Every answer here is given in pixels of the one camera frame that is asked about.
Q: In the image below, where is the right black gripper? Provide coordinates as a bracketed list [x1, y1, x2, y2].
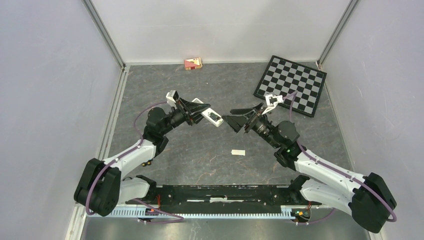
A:
[221, 102, 280, 149]

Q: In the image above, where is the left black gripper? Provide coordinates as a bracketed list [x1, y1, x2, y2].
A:
[160, 97, 212, 135]

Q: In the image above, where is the slim white remote control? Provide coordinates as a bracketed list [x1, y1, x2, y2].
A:
[201, 107, 224, 128]

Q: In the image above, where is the white battery cover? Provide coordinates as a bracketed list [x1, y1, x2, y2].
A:
[231, 149, 246, 156]

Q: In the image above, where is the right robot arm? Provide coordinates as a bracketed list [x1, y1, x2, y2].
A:
[222, 104, 398, 233]

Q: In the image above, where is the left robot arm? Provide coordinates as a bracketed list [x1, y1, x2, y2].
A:
[73, 98, 210, 217]

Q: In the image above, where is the red yellow small box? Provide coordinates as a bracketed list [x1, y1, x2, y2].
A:
[184, 57, 203, 70]

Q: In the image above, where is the black white chessboard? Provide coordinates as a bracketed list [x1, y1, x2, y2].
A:
[253, 55, 327, 118]

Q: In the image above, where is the blue owl toy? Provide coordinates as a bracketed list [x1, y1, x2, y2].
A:
[141, 159, 153, 167]

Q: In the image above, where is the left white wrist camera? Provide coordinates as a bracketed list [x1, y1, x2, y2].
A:
[165, 90, 180, 108]

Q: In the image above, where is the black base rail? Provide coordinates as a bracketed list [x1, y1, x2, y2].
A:
[142, 184, 315, 214]

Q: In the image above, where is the white cable duct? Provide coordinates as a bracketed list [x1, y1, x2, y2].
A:
[107, 205, 309, 220]

